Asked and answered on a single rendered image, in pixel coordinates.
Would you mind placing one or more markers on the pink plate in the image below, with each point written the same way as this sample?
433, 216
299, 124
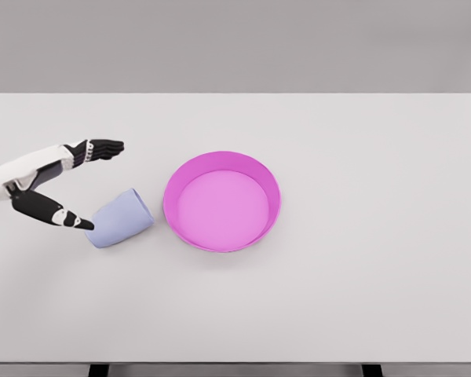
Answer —
222, 204

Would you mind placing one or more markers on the lavender cup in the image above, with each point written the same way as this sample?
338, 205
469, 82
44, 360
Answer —
119, 218

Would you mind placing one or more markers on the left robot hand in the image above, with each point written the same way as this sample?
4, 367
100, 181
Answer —
19, 169

